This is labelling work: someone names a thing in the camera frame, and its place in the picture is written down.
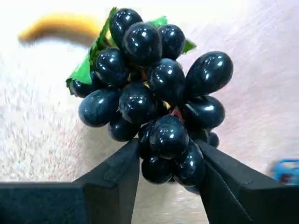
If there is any yellow toy banana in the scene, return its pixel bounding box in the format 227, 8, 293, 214
17, 13, 105, 45

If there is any blue wire basket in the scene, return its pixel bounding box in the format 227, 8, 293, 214
271, 158, 299, 185

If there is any black toy grapes bunch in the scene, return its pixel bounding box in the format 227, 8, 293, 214
65, 7, 234, 195

